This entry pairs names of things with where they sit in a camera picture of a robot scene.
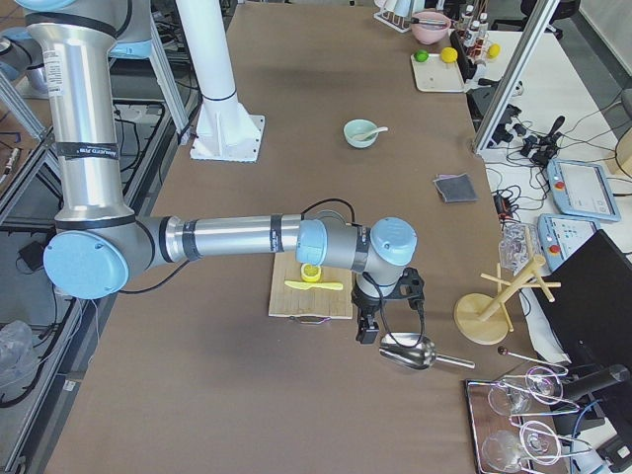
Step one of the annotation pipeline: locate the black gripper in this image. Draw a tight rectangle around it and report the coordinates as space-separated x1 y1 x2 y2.
352 267 425 345

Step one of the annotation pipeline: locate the white ceramic spoon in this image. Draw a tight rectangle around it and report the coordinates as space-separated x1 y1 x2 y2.
353 126 389 141

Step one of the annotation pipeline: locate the light green bowl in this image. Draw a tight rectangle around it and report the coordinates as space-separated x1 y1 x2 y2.
343 118 377 149

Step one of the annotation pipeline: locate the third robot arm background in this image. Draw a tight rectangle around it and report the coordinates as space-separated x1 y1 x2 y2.
1 27 48 100

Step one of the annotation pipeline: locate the pink ribbed bowl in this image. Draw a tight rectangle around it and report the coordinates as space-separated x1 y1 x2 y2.
411 11 451 44

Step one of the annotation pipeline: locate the metal scoop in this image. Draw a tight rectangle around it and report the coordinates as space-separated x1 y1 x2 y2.
379 332 475 370

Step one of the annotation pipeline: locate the yellow plastic knife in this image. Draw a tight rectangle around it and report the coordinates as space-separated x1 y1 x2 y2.
284 280 344 291

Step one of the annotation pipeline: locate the lemon slice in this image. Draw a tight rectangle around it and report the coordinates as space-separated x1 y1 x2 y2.
300 263 322 282

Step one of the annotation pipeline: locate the bamboo cutting board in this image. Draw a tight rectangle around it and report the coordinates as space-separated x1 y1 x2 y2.
269 252 354 320

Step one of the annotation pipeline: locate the wooden mug tree stand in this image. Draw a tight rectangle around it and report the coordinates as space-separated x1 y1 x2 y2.
453 254 562 345

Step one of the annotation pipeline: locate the grey folded cloth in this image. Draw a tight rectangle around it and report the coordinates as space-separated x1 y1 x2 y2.
434 174 478 203

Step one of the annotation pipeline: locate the clear plastic container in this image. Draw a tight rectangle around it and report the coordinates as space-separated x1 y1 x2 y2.
499 223 541 274

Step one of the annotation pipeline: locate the wine glass rack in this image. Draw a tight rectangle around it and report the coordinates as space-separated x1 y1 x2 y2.
463 362 623 474

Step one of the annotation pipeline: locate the blue teach pendant lower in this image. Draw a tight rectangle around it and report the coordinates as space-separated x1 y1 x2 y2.
537 213 600 271

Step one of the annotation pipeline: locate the blue teach pendant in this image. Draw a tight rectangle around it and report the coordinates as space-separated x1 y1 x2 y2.
537 213 600 271
546 158 621 222

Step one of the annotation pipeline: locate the black monitor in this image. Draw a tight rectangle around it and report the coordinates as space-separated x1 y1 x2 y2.
523 230 631 367

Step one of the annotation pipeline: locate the blue teach pendant upper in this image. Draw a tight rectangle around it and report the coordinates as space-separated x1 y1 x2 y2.
546 158 621 222

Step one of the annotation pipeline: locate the cream rabbit tray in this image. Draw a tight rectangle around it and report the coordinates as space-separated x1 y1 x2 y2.
410 53 465 93

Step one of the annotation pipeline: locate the green lime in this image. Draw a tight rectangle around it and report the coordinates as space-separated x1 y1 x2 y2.
414 49 430 63

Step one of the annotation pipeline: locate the yellow lemon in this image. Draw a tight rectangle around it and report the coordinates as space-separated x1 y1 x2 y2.
439 47 458 64

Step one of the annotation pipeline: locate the plastic bag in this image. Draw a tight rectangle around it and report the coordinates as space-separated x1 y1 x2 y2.
0 320 38 408

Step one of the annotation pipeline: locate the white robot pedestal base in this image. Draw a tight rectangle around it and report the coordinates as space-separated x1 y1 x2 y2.
177 0 266 163

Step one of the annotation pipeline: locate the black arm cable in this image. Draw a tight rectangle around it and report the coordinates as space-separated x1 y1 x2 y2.
118 197 427 356

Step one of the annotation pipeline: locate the aluminium frame post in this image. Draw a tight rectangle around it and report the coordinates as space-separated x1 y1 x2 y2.
472 0 560 154

